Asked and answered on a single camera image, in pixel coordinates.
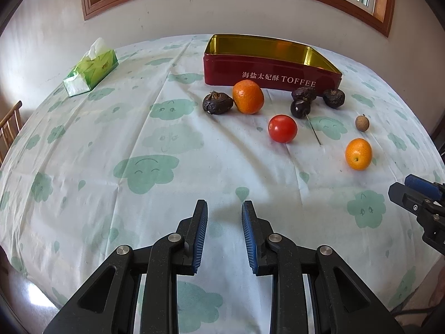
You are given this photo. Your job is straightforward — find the smooth orange kumquat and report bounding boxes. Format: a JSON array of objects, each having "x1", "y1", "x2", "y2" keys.
[{"x1": 345, "y1": 138, "x2": 373, "y2": 171}]

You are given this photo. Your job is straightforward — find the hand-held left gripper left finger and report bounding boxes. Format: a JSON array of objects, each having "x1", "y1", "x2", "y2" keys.
[{"x1": 43, "y1": 199, "x2": 208, "y2": 334}]

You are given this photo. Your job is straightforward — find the green tissue box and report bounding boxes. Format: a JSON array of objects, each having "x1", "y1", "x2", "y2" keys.
[{"x1": 63, "y1": 38, "x2": 119, "y2": 97}]

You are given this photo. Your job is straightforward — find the dark wrinkled water chestnut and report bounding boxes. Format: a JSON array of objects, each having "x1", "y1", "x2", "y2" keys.
[
  {"x1": 291, "y1": 87, "x2": 318, "y2": 104},
  {"x1": 322, "y1": 89, "x2": 346, "y2": 110},
  {"x1": 202, "y1": 91, "x2": 234, "y2": 115}
]

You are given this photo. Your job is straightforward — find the dark cherry with stem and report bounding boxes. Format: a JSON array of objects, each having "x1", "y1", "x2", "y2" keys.
[{"x1": 290, "y1": 100, "x2": 322, "y2": 146}]

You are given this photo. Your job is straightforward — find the red and gold tin box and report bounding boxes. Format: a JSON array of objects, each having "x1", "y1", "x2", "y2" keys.
[{"x1": 203, "y1": 34, "x2": 343, "y2": 91}]

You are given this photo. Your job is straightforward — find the red cherry tomato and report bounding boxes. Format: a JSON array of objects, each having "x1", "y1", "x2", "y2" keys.
[{"x1": 268, "y1": 114, "x2": 298, "y2": 143}]

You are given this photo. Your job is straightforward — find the wooden chair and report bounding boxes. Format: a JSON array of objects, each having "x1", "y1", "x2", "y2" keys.
[{"x1": 0, "y1": 100, "x2": 23, "y2": 161}]

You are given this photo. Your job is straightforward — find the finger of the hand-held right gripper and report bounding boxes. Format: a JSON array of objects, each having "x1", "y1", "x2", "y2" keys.
[
  {"x1": 404, "y1": 174, "x2": 445, "y2": 200},
  {"x1": 388, "y1": 182, "x2": 445, "y2": 255}
]

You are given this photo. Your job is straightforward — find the white cloud print tablecloth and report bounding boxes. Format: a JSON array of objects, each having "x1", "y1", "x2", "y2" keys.
[{"x1": 0, "y1": 34, "x2": 445, "y2": 324}]

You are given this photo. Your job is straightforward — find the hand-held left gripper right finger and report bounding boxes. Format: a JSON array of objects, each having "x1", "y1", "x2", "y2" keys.
[{"x1": 241, "y1": 200, "x2": 406, "y2": 334}]

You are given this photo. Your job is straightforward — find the mottled orange tangerine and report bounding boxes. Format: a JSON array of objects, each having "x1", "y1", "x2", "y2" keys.
[{"x1": 232, "y1": 80, "x2": 265, "y2": 115}]

